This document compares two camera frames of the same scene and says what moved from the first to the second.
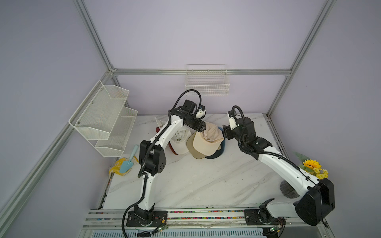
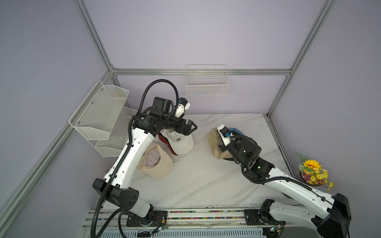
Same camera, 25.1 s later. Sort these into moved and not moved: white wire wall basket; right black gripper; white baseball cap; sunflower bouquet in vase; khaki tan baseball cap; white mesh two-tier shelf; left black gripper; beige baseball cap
Moved: right black gripper; khaki tan baseball cap; left black gripper; beige baseball cap
Not moved: sunflower bouquet in vase; white wire wall basket; white baseball cap; white mesh two-tier shelf
